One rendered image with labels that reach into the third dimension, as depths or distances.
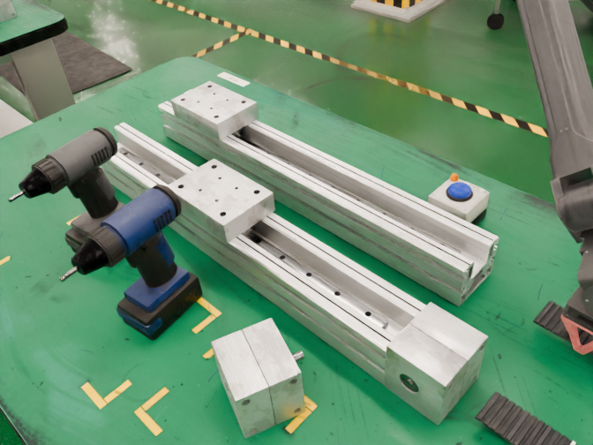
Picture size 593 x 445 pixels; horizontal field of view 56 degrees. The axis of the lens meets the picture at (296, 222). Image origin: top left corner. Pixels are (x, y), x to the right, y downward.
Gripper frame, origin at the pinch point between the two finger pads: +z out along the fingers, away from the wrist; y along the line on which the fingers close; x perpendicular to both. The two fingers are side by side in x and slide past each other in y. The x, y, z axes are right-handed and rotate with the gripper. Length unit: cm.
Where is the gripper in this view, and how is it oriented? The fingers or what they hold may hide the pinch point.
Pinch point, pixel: (589, 336)
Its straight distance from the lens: 90.4
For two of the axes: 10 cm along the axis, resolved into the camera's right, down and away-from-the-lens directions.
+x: 7.0, 4.3, -5.7
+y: -7.1, 5.1, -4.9
